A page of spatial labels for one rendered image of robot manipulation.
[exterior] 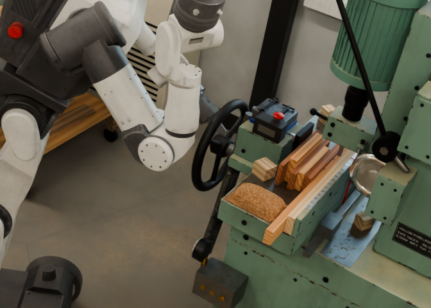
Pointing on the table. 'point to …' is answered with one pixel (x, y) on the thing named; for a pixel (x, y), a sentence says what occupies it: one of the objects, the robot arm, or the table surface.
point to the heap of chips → (258, 201)
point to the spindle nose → (354, 103)
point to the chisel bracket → (349, 130)
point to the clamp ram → (301, 135)
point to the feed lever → (389, 153)
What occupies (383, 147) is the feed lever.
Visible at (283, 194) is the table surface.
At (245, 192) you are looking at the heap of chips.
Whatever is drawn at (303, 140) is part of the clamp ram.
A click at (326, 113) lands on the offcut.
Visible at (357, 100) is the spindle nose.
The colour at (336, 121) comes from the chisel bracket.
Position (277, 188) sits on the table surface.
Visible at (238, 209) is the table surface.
